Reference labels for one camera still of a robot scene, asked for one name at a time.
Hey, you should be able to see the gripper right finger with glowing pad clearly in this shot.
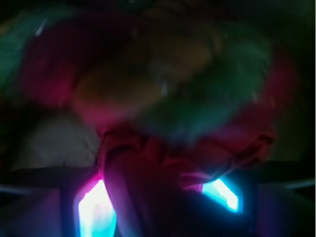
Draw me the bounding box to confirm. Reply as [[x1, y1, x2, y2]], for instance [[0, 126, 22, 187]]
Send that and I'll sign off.
[[202, 162, 316, 237]]

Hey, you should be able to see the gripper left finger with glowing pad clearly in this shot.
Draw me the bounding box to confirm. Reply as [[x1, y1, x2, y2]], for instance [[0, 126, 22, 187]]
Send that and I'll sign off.
[[0, 167, 117, 237]]

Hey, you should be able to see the red paper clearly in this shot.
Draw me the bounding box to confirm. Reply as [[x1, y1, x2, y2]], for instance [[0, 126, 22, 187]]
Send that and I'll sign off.
[[98, 127, 275, 237]]

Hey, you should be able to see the multicoloured rope toy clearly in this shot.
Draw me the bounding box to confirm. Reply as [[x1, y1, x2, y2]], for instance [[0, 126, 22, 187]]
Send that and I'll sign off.
[[17, 7, 297, 143]]

